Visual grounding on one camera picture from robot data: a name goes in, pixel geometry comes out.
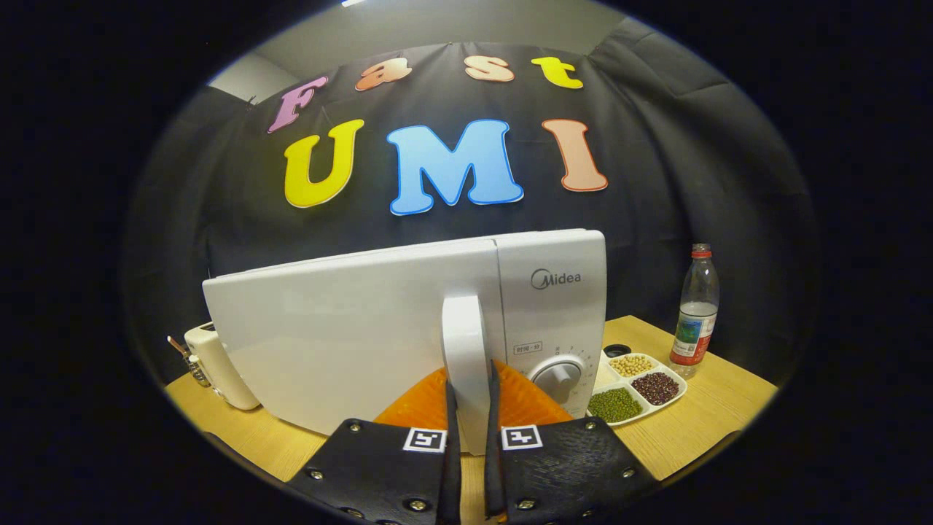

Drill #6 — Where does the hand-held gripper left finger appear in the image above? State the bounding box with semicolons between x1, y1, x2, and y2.
286;367;462;525

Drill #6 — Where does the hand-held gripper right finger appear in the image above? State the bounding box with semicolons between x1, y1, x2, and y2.
485;361;660;525

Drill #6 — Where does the white toaster oven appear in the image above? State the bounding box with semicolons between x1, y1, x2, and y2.
202;229;608;456

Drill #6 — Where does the white bread toaster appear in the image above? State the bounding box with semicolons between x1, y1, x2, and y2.
184;322;262;411

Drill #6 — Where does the white divided dish of beans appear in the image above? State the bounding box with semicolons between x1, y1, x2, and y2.
587;351;688;427

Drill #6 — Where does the clear red-label water bottle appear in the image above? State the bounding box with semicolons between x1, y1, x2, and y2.
669;243;721;378

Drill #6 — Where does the wire mesh pen holder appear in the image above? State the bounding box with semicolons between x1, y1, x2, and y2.
167;335;214;389

